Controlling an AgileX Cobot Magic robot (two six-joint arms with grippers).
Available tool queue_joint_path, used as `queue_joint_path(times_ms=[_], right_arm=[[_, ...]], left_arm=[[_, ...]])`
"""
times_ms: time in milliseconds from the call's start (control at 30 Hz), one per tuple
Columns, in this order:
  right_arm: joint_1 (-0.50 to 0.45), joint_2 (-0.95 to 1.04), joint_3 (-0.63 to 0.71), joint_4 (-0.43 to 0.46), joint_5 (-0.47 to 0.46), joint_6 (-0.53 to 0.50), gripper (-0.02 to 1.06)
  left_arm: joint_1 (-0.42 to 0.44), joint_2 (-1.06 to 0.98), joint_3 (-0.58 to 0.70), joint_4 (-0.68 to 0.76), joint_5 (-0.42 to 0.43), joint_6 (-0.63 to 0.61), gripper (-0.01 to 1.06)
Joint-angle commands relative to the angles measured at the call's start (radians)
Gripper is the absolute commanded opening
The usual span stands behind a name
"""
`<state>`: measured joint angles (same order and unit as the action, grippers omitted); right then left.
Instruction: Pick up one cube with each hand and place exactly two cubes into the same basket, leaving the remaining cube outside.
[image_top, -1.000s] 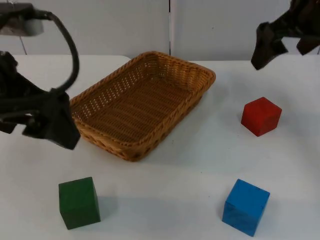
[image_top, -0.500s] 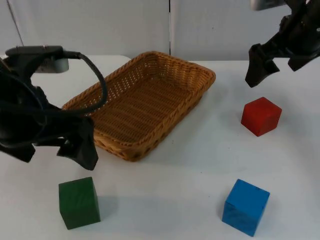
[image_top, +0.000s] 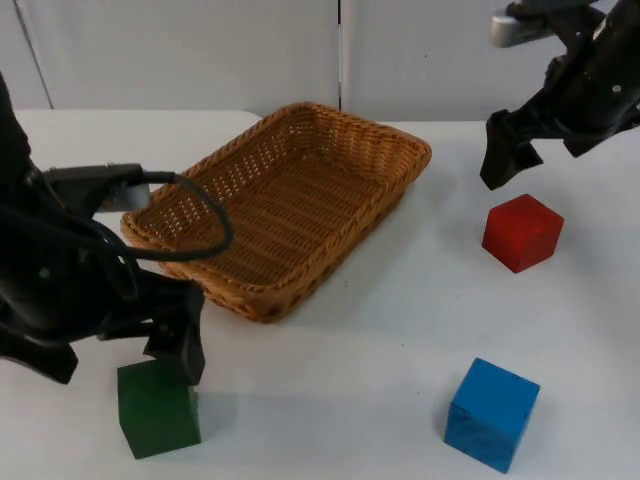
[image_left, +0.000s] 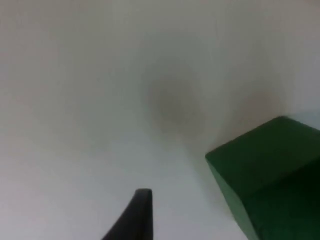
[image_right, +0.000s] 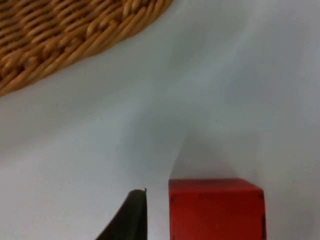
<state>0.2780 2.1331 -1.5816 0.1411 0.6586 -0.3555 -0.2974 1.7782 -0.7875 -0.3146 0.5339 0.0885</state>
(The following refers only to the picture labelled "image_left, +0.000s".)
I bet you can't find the green cube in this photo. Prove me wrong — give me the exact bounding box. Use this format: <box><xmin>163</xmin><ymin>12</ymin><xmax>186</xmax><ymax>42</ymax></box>
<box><xmin>204</xmin><ymin>115</ymin><xmax>320</xmax><ymax>240</ymax></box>

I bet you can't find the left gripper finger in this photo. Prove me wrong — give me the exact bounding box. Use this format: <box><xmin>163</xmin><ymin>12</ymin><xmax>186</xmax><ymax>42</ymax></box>
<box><xmin>101</xmin><ymin>188</ymin><xmax>153</xmax><ymax>240</ymax></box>

